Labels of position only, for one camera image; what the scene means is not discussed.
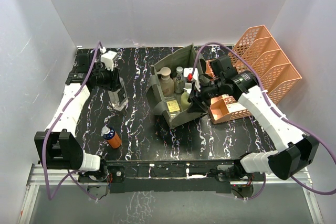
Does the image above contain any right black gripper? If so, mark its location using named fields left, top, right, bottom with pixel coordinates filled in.
left=186, top=78, right=225, bottom=113

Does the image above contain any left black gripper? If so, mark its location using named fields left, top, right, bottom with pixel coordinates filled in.
left=92, top=63, right=121, bottom=91

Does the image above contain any yellow-green pump soap bottle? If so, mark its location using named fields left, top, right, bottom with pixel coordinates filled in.
left=180, top=88, right=192, bottom=111

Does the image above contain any clear square bottle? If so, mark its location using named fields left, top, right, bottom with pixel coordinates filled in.
left=108, top=77, right=128, bottom=111
left=166, top=99, right=181, bottom=117

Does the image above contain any beige pump lotion bottle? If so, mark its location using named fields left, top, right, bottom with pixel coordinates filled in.
left=157, top=67, right=174, bottom=97

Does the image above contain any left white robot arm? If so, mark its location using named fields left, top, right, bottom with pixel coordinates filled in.
left=34, top=50, right=128, bottom=182

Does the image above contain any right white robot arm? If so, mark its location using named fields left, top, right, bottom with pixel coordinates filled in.
left=187, top=56, right=319, bottom=180

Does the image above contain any olive green canvas bag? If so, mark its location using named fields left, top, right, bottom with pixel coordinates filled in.
left=146, top=45, right=208, bottom=129

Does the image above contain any orange low basket tray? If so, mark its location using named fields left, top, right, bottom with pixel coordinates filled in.
left=204, top=60, right=253, bottom=124

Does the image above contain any orange spray bottle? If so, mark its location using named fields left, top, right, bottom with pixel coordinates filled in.
left=101, top=125, right=122, bottom=149

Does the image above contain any orange tall file organizer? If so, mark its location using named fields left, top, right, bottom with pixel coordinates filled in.
left=233, top=25, right=302, bottom=105

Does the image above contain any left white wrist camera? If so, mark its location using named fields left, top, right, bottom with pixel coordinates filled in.
left=100, top=47, right=118, bottom=71

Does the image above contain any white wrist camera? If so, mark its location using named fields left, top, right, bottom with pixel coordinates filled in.
left=183, top=67, right=201, bottom=91
left=100, top=47, right=118, bottom=71

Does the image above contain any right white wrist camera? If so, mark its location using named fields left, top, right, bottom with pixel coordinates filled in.
left=183, top=67, right=201, bottom=91

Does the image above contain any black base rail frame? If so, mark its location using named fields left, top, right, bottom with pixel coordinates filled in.
left=76, top=158, right=266, bottom=196

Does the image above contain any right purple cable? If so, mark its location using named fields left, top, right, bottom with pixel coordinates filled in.
left=191, top=41, right=336, bottom=196

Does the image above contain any purple cable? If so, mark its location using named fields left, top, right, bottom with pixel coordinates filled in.
left=191, top=41, right=336, bottom=196
left=41, top=40, right=106, bottom=201

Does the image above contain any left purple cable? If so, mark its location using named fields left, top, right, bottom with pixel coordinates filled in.
left=41, top=40, right=106, bottom=201

